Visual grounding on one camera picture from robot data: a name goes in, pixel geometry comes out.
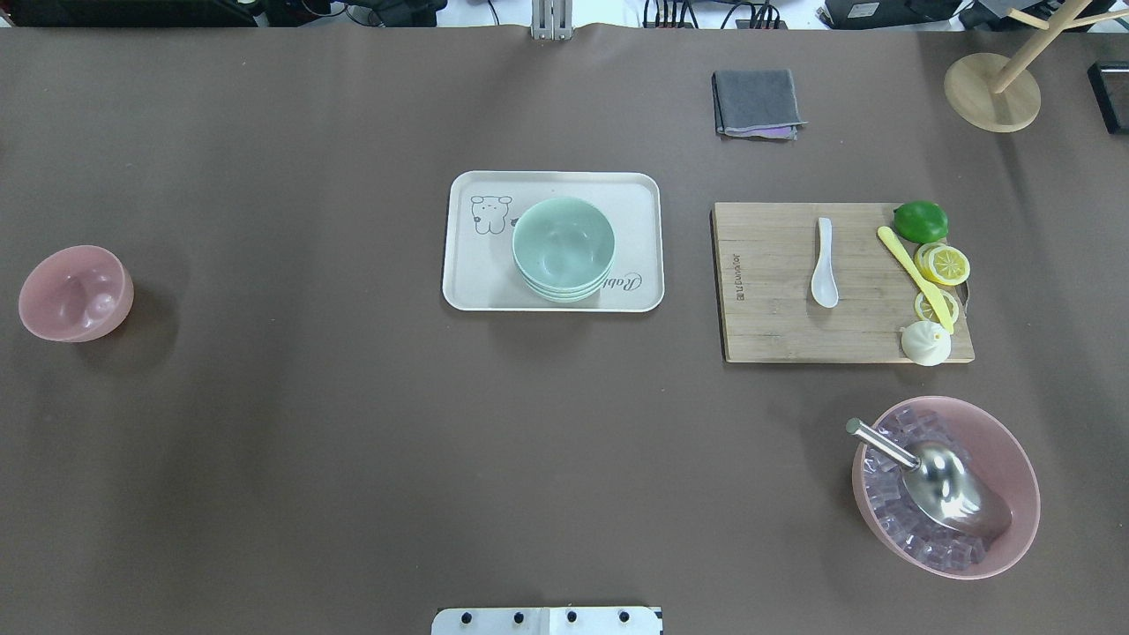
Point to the wooden cup tree stand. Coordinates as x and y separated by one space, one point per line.
997 93

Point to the large pink bowl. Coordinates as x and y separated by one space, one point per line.
992 452

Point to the lower lemon slice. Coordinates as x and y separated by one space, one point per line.
925 311

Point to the upper lemon slice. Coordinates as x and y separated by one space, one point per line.
942 264

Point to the green toy lime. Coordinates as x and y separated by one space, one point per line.
921 222

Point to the small pink bowl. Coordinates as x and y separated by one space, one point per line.
76 295

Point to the bamboo cutting board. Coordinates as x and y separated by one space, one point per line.
765 256

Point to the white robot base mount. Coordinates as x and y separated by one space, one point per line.
549 620

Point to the white ceramic spoon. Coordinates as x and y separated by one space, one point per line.
823 284

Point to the cream rabbit tray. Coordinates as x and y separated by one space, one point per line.
479 274

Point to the green bowl stack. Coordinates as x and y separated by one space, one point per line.
563 248

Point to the lemon slice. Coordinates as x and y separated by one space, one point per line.
942 264
925 311

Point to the metal ice scoop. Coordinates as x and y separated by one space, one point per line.
940 484

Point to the yellow plastic knife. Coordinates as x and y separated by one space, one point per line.
929 290

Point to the folded grey cloth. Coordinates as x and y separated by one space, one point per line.
756 104

